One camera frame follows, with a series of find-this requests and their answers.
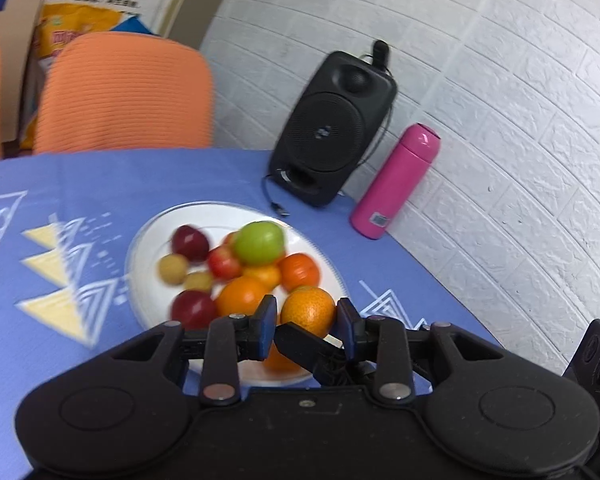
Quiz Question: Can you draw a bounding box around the pink thermos bottle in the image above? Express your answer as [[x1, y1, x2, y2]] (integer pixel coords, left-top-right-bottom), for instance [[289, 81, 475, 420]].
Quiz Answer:
[[350, 124, 441, 240]]

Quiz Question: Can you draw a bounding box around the blue patterned tablecloth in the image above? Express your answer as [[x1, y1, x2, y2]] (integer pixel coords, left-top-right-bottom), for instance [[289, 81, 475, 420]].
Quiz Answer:
[[0, 148, 488, 479]]

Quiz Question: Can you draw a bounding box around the brown paper bag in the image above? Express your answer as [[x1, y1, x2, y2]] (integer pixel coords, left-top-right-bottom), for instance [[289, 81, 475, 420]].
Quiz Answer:
[[0, 0, 43, 143]]

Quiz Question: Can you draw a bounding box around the black speaker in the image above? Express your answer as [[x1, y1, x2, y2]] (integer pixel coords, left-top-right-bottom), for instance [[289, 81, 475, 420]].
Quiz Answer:
[[268, 40, 398, 207]]

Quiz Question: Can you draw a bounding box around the small yellow orange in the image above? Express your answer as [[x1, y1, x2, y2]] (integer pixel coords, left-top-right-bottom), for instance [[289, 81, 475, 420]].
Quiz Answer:
[[242, 264, 282, 290]]

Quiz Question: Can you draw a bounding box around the large orange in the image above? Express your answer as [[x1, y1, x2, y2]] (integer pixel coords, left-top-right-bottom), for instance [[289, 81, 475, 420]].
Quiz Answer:
[[279, 286, 336, 338], [214, 276, 270, 316]]

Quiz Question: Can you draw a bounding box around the white round plate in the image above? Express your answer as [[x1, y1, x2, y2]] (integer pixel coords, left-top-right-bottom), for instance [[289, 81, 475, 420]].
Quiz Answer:
[[124, 200, 351, 388]]

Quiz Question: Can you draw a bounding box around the green apple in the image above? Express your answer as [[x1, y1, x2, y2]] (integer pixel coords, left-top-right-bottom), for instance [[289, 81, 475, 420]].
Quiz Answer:
[[232, 221, 285, 266]]

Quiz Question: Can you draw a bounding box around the right orange chair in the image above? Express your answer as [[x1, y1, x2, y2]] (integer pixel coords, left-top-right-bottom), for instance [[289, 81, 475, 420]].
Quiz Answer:
[[32, 32, 214, 155]]

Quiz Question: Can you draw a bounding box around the red apple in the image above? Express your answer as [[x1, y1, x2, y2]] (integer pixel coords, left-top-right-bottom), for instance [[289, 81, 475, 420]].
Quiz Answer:
[[207, 245, 242, 282]]

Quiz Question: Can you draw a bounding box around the small yellow-green jujube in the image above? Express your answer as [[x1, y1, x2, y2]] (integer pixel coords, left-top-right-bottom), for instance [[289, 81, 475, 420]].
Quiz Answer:
[[157, 254, 189, 286]]

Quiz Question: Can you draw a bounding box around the yellow snack bag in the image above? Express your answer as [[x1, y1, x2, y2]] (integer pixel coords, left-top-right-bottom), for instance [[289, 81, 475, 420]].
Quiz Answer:
[[19, 3, 154, 151]]

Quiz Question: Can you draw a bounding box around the small orange tangerine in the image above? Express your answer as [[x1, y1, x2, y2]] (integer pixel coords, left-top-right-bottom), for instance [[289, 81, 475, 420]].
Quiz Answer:
[[262, 341, 300, 375]]

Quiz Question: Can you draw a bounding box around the dark red plum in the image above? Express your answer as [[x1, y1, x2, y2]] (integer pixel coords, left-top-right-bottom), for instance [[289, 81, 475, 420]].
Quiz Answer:
[[170, 290, 219, 330], [171, 224, 210, 263]]

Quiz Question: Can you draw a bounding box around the black usb cable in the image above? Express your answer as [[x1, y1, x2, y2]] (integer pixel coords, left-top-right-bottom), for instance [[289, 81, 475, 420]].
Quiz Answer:
[[260, 173, 292, 219]]

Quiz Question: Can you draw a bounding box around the red-yellow apple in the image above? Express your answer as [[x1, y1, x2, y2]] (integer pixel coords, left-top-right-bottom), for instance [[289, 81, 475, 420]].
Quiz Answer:
[[222, 231, 238, 249]]

